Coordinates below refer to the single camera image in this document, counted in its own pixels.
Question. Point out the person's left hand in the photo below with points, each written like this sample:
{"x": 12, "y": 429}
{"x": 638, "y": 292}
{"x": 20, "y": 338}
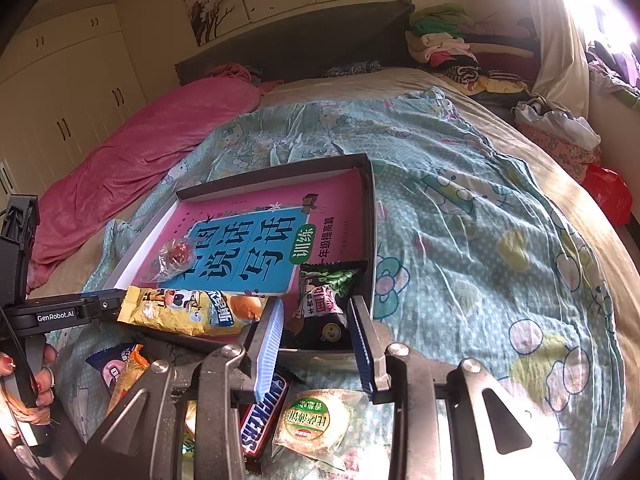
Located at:
{"x": 45, "y": 382}

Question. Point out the long yellow snack packet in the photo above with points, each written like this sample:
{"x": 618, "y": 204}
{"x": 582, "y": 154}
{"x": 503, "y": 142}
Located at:
{"x": 190, "y": 310}

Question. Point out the pile of folded clothes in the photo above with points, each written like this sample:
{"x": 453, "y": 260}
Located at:
{"x": 450, "y": 50}

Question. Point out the purple clothes heap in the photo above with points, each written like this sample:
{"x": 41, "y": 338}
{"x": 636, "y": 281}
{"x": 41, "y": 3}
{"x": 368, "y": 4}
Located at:
{"x": 615, "y": 70}

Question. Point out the black green pea packet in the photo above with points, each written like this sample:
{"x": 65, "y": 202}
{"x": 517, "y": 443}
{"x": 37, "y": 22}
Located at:
{"x": 320, "y": 310}

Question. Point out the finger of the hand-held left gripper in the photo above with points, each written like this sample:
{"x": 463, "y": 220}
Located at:
{"x": 102, "y": 293}
{"x": 110, "y": 306}

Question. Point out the orange bread slice packet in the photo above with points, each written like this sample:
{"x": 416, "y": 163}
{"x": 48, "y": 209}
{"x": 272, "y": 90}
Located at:
{"x": 131, "y": 370}

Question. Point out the brown chocolate bar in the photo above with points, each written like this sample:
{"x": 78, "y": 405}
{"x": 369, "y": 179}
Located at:
{"x": 262, "y": 420}

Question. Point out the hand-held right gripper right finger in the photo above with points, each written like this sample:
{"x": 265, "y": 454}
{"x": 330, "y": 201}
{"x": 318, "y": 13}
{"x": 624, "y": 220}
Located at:
{"x": 361, "y": 345}

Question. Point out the beige bed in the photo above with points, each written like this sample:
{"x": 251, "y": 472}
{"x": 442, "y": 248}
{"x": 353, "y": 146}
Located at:
{"x": 350, "y": 91}

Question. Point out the blue and white cookie packet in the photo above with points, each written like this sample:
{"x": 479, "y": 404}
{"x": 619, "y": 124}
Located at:
{"x": 111, "y": 367}

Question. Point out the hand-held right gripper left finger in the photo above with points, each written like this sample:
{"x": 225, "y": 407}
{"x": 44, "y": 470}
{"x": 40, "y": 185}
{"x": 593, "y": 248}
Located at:
{"x": 270, "y": 350}

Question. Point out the floral bag of clothes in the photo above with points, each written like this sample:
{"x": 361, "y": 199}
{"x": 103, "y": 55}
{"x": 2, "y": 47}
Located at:
{"x": 555, "y": 130}

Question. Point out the clear red candy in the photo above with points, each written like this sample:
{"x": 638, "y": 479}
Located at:
{"x": 176, "y": 254}

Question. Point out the red plastic bag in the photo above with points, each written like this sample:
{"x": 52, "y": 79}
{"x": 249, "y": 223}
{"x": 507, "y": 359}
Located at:
{"x": 607, "y": 195}

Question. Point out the dark patterned pillow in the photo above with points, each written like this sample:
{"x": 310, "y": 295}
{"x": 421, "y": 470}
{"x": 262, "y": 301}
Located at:
{"x": 355, "y": 67}

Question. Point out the dark headboard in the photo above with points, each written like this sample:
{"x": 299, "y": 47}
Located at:
{"x": 300, "y": 45}

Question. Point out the clear round green cake packet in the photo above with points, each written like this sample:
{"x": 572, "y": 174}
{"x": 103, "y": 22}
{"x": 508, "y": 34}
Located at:
{"x": 312, "y": 417}

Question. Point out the pink blanket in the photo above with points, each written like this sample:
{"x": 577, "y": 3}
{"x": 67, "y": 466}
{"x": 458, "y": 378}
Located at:
{"x": 125, "y": 160}

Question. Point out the beige curtain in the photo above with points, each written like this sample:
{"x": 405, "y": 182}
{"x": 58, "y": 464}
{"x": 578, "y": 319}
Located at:
{"x": 555, "y": 60}

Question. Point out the pink and blue book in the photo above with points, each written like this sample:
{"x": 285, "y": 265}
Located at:
{"x": 235, "y": 240}

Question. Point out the shallow cardboard box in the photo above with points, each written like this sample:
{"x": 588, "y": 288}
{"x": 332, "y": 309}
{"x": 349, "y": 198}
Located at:
{"x": 280, "y": 174}

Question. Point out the cream wardrobe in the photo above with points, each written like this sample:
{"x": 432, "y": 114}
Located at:
{"x": 65, "y": 85}

